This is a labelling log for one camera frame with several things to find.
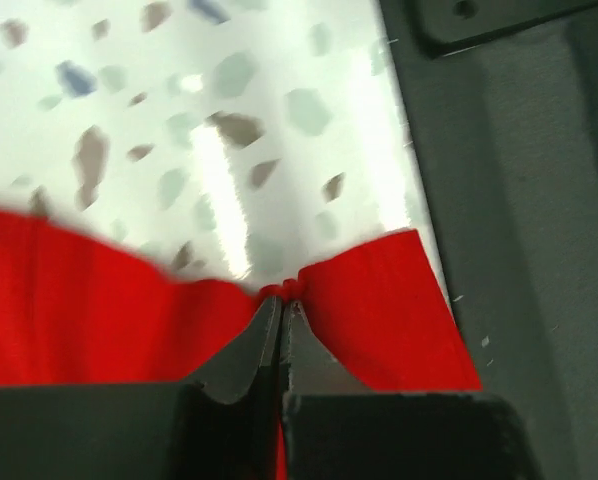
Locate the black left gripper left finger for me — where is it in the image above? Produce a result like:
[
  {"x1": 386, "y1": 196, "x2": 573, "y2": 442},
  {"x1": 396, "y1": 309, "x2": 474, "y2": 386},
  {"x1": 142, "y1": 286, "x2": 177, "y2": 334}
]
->
[{"x1": 0, "y1": 297, "x2": 283, "y2": 479}]

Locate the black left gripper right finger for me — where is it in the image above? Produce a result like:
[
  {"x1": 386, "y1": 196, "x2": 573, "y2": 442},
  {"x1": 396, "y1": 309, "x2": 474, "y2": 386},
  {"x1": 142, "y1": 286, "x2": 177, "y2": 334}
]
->
[{"x1": 282, "y1": 301, "x2": 529, "y2": 479}]

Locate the red t shirt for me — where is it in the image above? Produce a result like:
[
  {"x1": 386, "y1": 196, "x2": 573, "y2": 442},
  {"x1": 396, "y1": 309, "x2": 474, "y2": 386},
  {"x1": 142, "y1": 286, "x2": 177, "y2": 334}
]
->
[{"x1": 0, "y1": 211, "x2": 481, "y2": 479}]

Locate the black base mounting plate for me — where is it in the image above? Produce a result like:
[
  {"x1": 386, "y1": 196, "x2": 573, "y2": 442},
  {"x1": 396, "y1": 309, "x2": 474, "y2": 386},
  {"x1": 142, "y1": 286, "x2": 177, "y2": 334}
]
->
[{"x1": 378, "y1": 0, "x2": 598, "y2": 480}]

